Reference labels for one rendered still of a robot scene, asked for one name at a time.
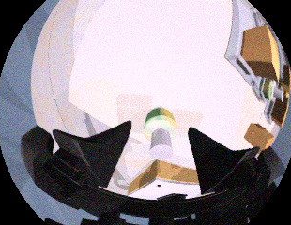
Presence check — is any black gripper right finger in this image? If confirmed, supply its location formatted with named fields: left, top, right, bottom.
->
left=187, top=127, right=261, bottom=195

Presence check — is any small jar with green and gold label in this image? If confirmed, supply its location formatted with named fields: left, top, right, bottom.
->
left=262, top=78, right=283, bottom=101
left=142, top=106, right=179, bottom=160

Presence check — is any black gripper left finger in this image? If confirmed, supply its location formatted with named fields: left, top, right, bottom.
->
left=53, top=120, right=131, bottom=188

